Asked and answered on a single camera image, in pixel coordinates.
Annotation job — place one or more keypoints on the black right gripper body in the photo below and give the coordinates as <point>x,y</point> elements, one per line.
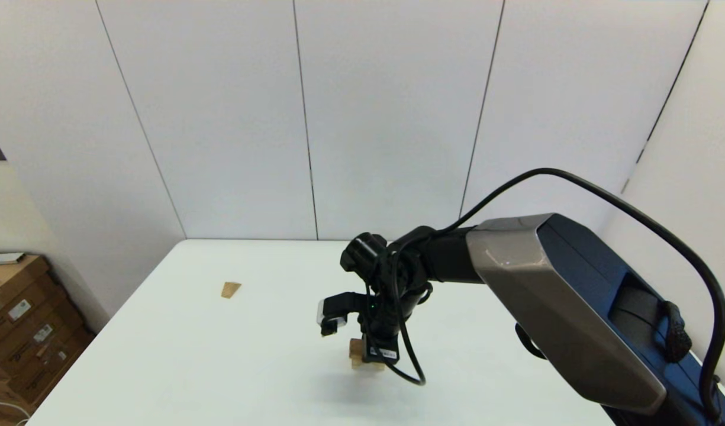
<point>379,337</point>

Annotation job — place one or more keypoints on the rectangular wooden building block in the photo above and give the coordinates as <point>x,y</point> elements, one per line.
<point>356,349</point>

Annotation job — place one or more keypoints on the arched wooden building block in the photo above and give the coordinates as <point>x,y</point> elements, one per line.
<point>377,367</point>

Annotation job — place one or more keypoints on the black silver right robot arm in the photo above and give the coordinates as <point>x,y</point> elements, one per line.
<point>545,284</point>

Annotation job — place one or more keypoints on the triangular wooden building block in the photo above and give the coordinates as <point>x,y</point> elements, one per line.
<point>231,290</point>

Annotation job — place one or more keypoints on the brown labelled cardboard box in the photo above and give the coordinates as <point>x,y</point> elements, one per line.
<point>13,284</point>
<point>42,335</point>
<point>48,370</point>

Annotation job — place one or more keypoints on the flat white item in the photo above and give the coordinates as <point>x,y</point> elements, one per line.
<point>1,258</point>

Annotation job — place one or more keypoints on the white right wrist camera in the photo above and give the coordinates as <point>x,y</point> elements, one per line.
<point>332,307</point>

